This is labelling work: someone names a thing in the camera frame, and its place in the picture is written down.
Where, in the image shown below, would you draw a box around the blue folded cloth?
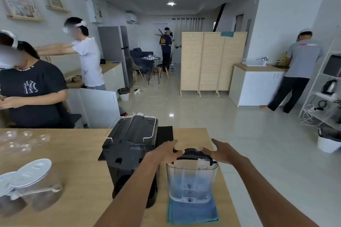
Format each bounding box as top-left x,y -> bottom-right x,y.
167,199 -> 220,225

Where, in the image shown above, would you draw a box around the small glass jar white lid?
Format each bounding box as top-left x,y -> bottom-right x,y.
0,172 -> 28,218

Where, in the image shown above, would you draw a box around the white air conditioner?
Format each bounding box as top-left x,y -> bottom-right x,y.
125,11 -> 139,25

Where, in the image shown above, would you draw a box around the wide framed picture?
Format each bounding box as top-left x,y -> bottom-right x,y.
0,0 -> 43,21

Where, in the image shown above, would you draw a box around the dark blue sofa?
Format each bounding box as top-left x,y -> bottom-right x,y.
130,48 -> 154,74

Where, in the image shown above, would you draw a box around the person's left hand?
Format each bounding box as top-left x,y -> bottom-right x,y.
145,140 -> 185,168

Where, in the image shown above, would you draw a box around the wooden leg chair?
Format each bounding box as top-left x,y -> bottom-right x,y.
131,58 -> 144,83

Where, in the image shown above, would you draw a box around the white curtains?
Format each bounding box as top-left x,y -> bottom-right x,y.
172,18 -> 205,39

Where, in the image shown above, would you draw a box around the white kitchen counter wooden top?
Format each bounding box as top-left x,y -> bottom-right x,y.
63,61 -> 126,129

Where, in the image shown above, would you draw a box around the round black table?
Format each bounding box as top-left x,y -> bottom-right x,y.
141,56 -> 162,85

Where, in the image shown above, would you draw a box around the person's right forearm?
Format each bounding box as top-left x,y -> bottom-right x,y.
230,155 -> 320,227

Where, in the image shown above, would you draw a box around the black mat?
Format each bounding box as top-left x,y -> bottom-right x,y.
98,126 -> 174,161

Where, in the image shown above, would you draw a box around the person's right hand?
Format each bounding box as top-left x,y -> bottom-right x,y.
200,139 -> 242,166

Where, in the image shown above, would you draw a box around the small white bin black bag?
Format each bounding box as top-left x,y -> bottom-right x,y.
117,87 -> 131,102

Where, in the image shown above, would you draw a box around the black box appliance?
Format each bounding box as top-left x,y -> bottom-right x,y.
323,54 -> 341,77

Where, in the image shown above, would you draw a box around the clear water tank black lid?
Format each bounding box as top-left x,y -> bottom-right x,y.
166,148 -> 218,204

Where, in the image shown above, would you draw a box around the grey refrigerator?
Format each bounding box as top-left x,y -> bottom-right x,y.
98,26 -> 134,89

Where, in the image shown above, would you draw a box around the white sink cabinet wooden top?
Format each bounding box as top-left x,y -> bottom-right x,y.
228,63 -> 291,107

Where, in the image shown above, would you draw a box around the large glass jar white lid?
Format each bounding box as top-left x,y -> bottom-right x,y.
11,158 -> 64,212

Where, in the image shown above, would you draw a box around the beige folding screen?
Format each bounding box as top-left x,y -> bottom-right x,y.
180,32 -> 248,98

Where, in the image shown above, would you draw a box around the clear plastic spoon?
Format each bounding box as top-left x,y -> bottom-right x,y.
10,184 -> 62,200

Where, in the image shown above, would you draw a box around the large white bin black bag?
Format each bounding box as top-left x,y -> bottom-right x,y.
317,128 -> 341,154

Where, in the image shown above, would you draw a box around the white metal shelf rack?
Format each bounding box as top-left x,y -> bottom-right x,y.
298,24 -> 341,132

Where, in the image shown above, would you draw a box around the person's left forearm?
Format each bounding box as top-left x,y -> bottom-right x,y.
93,155 -> 160,227

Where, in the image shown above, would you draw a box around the black coffee machine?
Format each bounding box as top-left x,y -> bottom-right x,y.
102,114 -> 160,209

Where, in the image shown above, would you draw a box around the steel electric kettle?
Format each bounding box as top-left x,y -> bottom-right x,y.
321,79 -> 338,96

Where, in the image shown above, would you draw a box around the white water heater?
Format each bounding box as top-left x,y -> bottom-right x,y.
85,0 -> 103,24

